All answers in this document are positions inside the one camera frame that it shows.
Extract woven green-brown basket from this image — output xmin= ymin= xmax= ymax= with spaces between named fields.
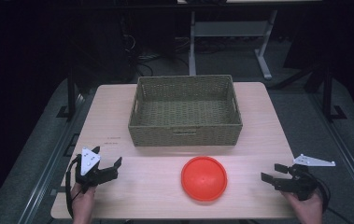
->
xmin=127 ymin=74 xmax=244 ymax=147

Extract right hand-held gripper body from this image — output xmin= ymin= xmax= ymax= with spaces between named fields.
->
xmin=274 ymin=153 xmax=337 ymax=202

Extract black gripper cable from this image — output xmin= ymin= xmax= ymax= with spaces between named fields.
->
xmin=64 ymin=154 xmax=84 ymax=219
xmin=304 ymin=169 xmax=354 ymax=224

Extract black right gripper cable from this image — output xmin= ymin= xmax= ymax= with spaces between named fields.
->
xmin=304 ymin=169 xmax=354 ymax=224

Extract grey metal desk frame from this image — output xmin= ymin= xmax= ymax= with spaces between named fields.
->
xmin=188 ymin=8 xmax=279 ymax=81

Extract orange round plate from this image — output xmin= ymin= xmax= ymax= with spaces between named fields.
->
xmin=180 ymin=155 xmax=229 ymax=203

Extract aluminium floor rail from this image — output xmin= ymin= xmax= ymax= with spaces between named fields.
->
xmin=15 ymin=92 xmax=88 ymax=224
xmin=308 ymin=92 xmax=354 ymax=208

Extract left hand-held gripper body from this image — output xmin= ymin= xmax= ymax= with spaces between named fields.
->
xmin=74 ymin=147 xmax=113 ymax=194

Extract person's right hand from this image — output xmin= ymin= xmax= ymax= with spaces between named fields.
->
xmin=281 ymin=189 xmax=325 ymax=224

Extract black metal post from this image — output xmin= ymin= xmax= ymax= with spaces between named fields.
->
xmin=321 ymin=66 xmax=348 ymax=121
xmin=55 ymin=66 xmax=78 ymax=119

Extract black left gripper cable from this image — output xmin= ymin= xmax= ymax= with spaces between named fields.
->
xmin=64 ymin=154 xmax=84 ymax=219

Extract person's left hand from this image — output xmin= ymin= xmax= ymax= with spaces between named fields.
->
xmin=70 ymin=182 xmax=97 ymax=224

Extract tangle of floor cables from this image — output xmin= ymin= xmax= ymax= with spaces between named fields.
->
xmin=120 ymin=32 xmax=191 ymax=77

